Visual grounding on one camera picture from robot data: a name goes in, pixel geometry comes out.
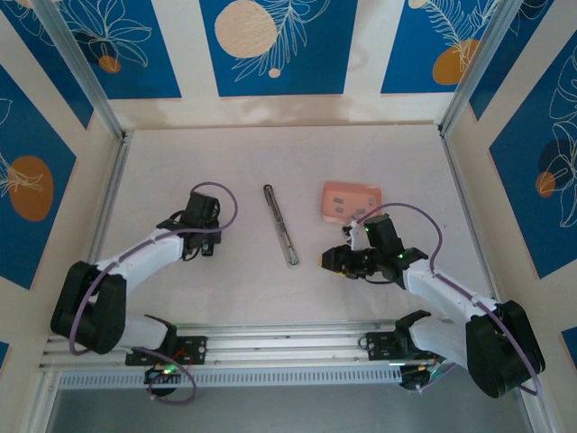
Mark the white slotted cable duct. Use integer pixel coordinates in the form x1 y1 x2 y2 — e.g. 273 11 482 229
56 365 403 390

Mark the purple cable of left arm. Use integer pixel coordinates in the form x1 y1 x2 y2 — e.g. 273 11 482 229
67 181 239 402

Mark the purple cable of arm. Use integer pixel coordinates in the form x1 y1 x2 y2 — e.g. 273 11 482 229
358 202 542 397
67 181 239 402

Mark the aluminium frame post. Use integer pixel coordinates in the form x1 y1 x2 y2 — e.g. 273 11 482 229
437 0 529 136
31 0 127 141

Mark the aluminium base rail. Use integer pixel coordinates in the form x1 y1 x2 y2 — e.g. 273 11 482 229
38 318 531 373

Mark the grey and black stapler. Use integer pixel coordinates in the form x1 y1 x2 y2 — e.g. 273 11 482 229
262 183 302 271

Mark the black controller board green light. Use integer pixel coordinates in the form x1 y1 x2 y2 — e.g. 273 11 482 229
142 364 181 399
398 363 445 393

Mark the aluminium side rail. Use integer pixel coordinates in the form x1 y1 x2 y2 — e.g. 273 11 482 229
83 130 134 276
439 128 504 312

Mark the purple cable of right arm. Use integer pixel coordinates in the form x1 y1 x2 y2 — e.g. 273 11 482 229
358 202 542 397

